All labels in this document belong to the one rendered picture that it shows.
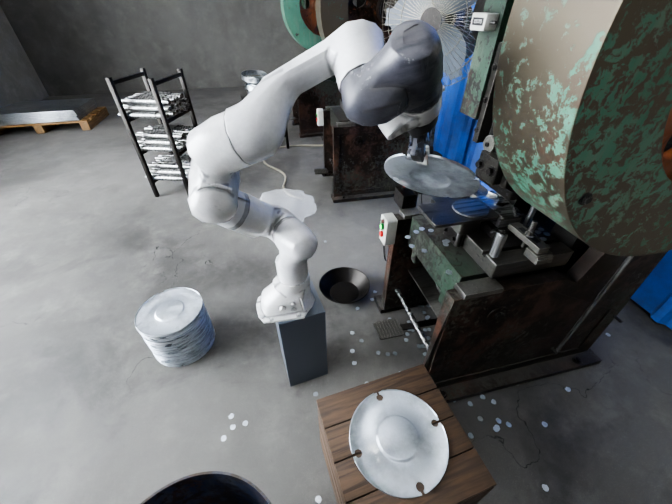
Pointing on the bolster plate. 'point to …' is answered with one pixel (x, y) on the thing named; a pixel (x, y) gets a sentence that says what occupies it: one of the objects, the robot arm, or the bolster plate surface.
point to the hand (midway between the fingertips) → (422, 154)
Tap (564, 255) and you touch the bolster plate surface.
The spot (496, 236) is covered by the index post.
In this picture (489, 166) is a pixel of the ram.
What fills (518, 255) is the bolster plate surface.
